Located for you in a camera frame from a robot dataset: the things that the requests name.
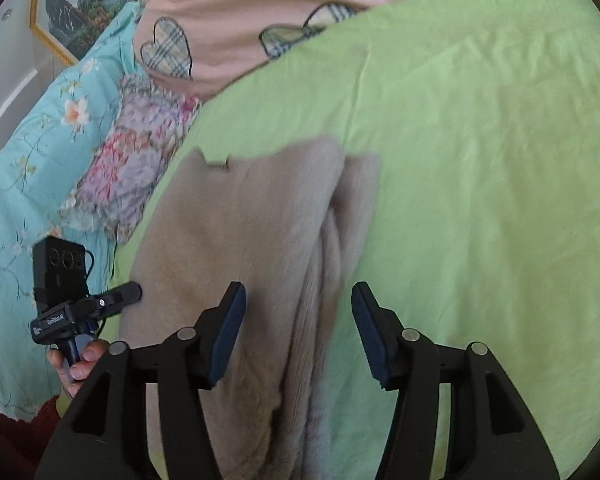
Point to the red knitted garment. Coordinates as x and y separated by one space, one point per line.
10 440

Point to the light green bed sheet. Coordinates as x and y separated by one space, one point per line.
480 160

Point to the framed landscape painting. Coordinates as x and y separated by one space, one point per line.
80 5

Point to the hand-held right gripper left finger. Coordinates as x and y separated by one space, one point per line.
225 340

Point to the beige knitted sweater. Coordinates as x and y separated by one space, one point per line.
230 220

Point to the floral pillow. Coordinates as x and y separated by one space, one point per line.
130 170

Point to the white door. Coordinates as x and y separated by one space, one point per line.
0 105

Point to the light blue floral blanket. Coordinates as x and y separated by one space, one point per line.
30 160

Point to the pink quilt with plaid hearts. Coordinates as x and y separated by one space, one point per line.
240 5

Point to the round ceiling light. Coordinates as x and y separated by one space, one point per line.
5 14

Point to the person's left hand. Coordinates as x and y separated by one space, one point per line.
82 367

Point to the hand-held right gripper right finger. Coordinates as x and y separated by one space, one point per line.
370 335

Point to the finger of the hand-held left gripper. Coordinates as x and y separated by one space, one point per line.
125 297

